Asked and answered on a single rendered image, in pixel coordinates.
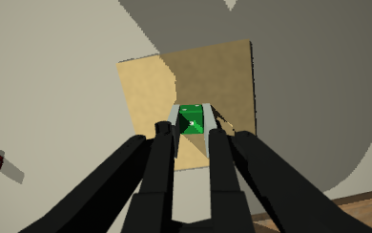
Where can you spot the tan flat mat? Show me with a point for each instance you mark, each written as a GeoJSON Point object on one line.
{"type": "Point", "coordinates": [218, 74]}

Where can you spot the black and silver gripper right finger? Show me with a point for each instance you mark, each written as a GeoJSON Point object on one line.
{"type": "Point", "coordinates": [293, 203]}

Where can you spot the green die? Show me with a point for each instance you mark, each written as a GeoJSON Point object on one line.
{"type": "Point", "coordinates": [191, 119]}

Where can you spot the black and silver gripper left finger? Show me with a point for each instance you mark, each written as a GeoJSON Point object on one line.
{"type": "Point", "coordinates": [94, 204]}

